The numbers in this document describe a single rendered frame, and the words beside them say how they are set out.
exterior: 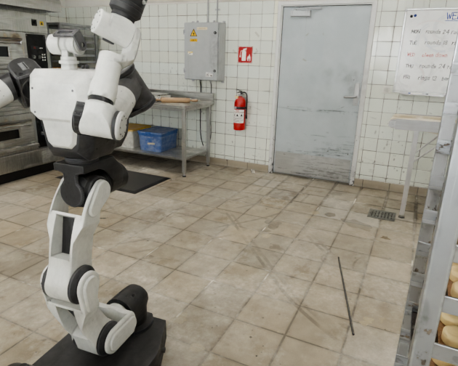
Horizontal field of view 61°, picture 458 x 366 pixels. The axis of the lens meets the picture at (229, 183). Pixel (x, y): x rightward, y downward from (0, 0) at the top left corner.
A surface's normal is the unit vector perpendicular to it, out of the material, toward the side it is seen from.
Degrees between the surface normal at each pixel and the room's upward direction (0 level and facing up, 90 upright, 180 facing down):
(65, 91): 90
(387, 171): 90
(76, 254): 90
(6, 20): 90
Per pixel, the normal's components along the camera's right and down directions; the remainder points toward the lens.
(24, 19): 0.90, 0.15
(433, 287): -0.44, 0.26
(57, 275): -0.30, -0.14
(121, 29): 0.54, 0.30
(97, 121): -0.08, 0.54
